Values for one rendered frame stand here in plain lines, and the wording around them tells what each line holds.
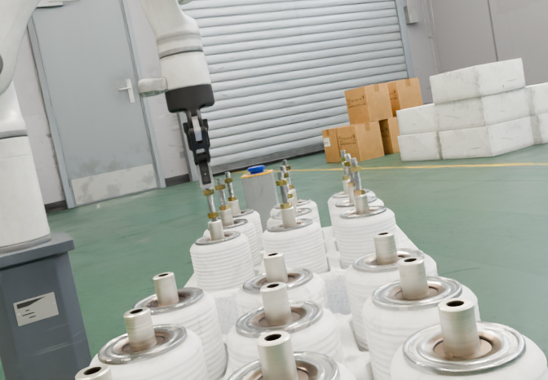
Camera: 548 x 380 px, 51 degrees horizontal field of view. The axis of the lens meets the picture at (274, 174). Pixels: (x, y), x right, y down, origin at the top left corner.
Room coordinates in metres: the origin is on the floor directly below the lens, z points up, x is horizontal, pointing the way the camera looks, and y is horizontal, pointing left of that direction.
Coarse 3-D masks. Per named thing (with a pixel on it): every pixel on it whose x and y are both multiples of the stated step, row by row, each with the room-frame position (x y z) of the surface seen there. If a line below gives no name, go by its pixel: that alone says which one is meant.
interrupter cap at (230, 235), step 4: (224, 232) 0.94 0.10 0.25; (228, 232) 0.93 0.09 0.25; (232, 232) 0.92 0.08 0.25; (236, 232) 0.92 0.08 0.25; (240, 232) 0.91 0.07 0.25; (204, 236) 0.93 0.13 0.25; (208, 236) 0.93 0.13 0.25; (224, 236) 0.92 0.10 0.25; (228, 236) 0.89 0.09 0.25; (232, 236) 0.89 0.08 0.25; (236, 236) 0.89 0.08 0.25; (196, 240) 0.92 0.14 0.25; (200, 240) 0.92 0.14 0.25; (204, 240) 0.91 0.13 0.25; (208, 240) 0.92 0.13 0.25; (220, 240) 0.88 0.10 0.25; (224, 240) 0.88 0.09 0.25; (228, 240) 0.88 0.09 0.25; (196, 244) 0.89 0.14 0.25; (200, 244) 0.88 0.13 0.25; (204, 244) 0.88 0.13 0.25; (208, 244) 0.88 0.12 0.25; (212, 244) 0.87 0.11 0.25
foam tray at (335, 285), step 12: (324, 228) 1.19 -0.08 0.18; (324, 240) 1.08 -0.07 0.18; (408, 240) 0.95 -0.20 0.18; (264, 252) 1.07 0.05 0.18; (336, 252) 0.96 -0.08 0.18; (336, 264) 0.88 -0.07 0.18; (192, 276) 0.99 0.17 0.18; (324, 276) 0.83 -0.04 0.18; (336, 276) 0.82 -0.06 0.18; (240, 288) 0.85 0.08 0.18; (336, 288) 0.82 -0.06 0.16; (216, 300) 0.83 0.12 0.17; (228, 300) 0.83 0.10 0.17; (336, 300) 0.82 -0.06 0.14; (348, 300) 0.82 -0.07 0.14; (228, 312) 0.83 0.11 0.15; (336, 312) 0.82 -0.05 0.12; (348, 312) 0.82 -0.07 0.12; (228, 324) 0.83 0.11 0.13
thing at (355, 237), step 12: (372, 216) 0.86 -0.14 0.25; (384, 216) 0.86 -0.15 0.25; (336, 228) 0.89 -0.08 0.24; (348, 228) 0.86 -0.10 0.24; (360, 228) 0.85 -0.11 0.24; (372, 228) 0.85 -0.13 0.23; (384, 228) 0.85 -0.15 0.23; (396, 228) 0.88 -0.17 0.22; (348, 240) 0.86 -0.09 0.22; (360, 240) 0.85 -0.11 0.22; (372, 240) 0.85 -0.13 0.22; (396, 240) 0.87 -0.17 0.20; (348, 252) 0.86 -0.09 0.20; (360, 252) 0.85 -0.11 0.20; (348, 264) 0.87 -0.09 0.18
